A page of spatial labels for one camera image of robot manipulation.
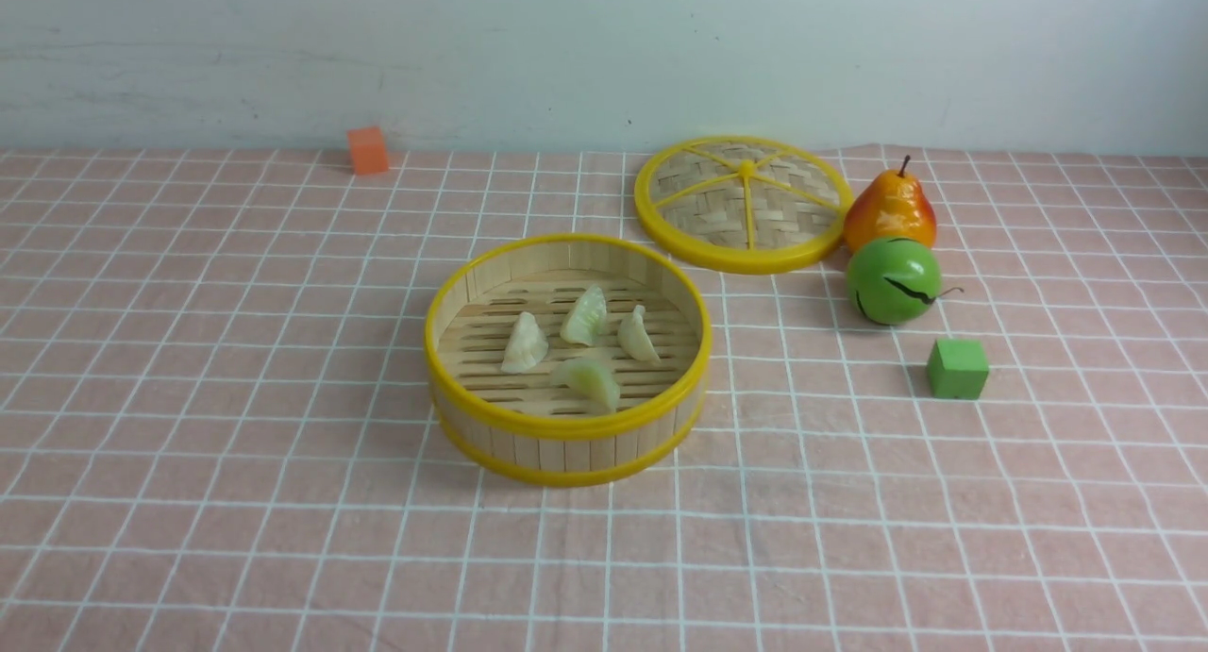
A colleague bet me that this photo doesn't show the pale green dumpling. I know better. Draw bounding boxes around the pale green dumpling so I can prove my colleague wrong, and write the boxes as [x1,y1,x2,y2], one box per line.
[561,285,608,347]

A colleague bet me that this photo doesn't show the cream white dumpling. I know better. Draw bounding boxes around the cream white dumpling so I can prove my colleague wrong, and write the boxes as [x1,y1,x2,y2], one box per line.
[617,304,661,363]

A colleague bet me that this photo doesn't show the green tinted dumpling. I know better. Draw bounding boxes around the green tinted dumpling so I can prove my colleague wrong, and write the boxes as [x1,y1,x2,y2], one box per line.
[548,357,621,414]

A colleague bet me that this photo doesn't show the bamboo steamer tray yellow rim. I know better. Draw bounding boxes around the bamboo steamer tray yellow rim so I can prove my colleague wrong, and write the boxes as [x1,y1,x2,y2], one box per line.
[424,234,713,487]

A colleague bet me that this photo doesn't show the woven bamboo steamer lid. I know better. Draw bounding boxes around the woven bamboo steamer lid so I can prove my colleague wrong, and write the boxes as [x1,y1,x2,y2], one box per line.
[633,136,854,276]

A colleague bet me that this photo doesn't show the orange foam cube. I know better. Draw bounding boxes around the orange foam cube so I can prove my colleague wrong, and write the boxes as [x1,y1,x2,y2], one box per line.
[345,126,390,176]

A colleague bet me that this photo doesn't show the green toy melon ball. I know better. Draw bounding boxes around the green toy melon ball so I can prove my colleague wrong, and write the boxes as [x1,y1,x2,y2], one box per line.
[846,238,964,326]

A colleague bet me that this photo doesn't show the orange yellow toy pear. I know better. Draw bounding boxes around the orange yellow toy pear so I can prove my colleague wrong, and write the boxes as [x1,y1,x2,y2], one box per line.
[843,155,939,254]

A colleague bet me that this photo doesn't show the green foam cube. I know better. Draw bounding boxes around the green foam cube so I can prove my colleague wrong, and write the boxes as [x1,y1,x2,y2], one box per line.
[925,338,991,401]

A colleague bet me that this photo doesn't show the pink checkered tablecloth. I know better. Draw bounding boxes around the pink checkered tablecloth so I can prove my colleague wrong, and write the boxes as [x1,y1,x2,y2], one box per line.
[1,149,1207,651]

